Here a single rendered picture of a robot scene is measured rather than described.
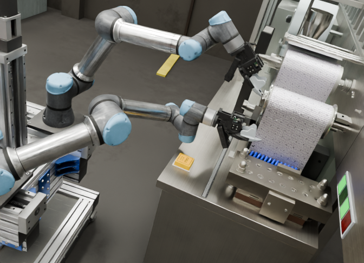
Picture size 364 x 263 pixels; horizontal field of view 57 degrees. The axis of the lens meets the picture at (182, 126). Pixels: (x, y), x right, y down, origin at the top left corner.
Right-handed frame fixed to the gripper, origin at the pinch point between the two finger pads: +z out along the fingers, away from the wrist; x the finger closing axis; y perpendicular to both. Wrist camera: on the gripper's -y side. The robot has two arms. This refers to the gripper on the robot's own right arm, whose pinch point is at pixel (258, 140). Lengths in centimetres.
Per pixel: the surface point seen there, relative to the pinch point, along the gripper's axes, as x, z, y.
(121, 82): 200, -161, -109
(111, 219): 18, -68, -109
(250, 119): 7.1, -6.0, 4.4
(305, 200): -18.6, 23.6, -6.1
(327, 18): 72, 12, 42
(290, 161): -0.2, 15.7, -3.9
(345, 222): -42, 29, 9
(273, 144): -0.3, 6.6, 0.8
